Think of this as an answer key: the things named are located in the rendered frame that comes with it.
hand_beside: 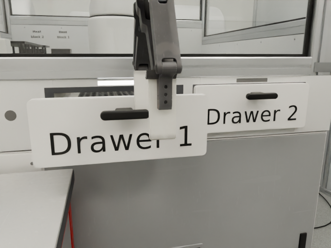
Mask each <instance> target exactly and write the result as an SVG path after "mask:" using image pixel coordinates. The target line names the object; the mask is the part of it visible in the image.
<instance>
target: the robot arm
mask: <svg viewBox="0 0 331 248"><path fill-rule="evenodd" d="M133 16H134V27H133V28H134V34H133V62H132V65H133V67H134V72H133V77H134V109H135V110H137V109H147V110H148V111H149V139H150V140H165V139H175V138H176V76H177V74H180V73H181V71H182V63H181V55H180V47H179V39H178V31H177V22H176V15H175V6H174V0H136V2H134V4H133Z"/></svg>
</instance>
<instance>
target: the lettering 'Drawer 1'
mask: <svg viewBox="0 0 331 248"><path fill-rule="evenodd" d="M180 129H185V142H184V144H180V146H191V145H192V144H191V143H189V144H187V132H188V126H187V125H186V126H182V127H180ZM53 135H61V136H64V137H65V138H66V139H67V149H66V150H65V151H63V152H59V153H55V148H54V137H53ZM142 135H147V136H148V138H149V134H148V133H141V134H139V135H138V137H137V140H136V143H137V146H138V147H139V148H141V149H149V148H151V146H148V147H142V146H141V145H140V142H149V141H151V140H150V139H147V140H140V137H141V136H142ZM110 137H111V140H112V143H113V146H114V149H115V151H118V150H119V146H120V142H121V139H122V141H123V144H124V147H125V150H129V147H130V142H131V138H132V134H130V135H129V139H128V143H127V146H126V142H125V140H124V137H123V134H121V135H119V140H118V144H117V146H116V144H115V141H114V138H113V135H110ZM94 138H100V139H101V140H102V142H95V143H93V144H92V145H91V150H92V152H94V153H99V152H101V151H102V150H103V152H105V139H104V138H103V137H102V136H93V137H92V139H94ZM82 139H87V136H84V137H81V138H80V137H77V149H78V154H80V153H81V150H80V142H81V140H82ZM50 142H51V153H52V155H62V154H66V153H67V152H68V151H69V150H70V148H71V140H70V137H69V136H68V135H67V134H64V133H50ZM96 144H102V148H101V149H100V150H95V149H94V145H96ZM157 148H159V140H157Z"/></svg>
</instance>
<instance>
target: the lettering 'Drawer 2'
mask: <svg viewBox="0 0 331 248"><path fill-rule="evenodd" d="M291 107H295V111H294V112H293V113H292V114H291V115H290V117H289V118H288V121H289V120H296V118H294V119H291V117H292V116H293V115H294V114H295V113H296V111H297V107H296V106H295V105H291V106H289V108H291ZM210 111H216V112H217V114H218V119H217V121H216V122H214V123H209V113H210ZM278 111H280V109H279V110H277V111H276V110H274V117H273V121H275V116H276V112H278ZM258 112H259V111H257V113H256V116H255V118H254V114H253V111H251V112H250V115H249V118H248V117H247V112H246V111H245V117H246V122H247V123H248V122H249V121H250V117H251V115H252V118H253V122H256V119H257V115H258ZM264 112H268V113H269V115H263V114H264ZM230 113H231V112H227V113H225V112H224V121H223V124H225V120H226V114H230ZM234 113H238V114H239V116H234V117H233V118H232V123H234V124H236V123H238V122H239V123H241V113H240V112H238V111H236V112H233V114H234ZM270 115H271V114H270V111H269V110H264V111H263V112H262V114H261V120H262V121H263V122H268V121H270V119H269V120H264V119H263V117H267V116H270ZM238 117H239V120H238V121H237V122H234V118H238ZM219 119H220V112H219V111H218V110H217V109H208V118H207V124H216V123H217V122H218V121H219Z"/></svg>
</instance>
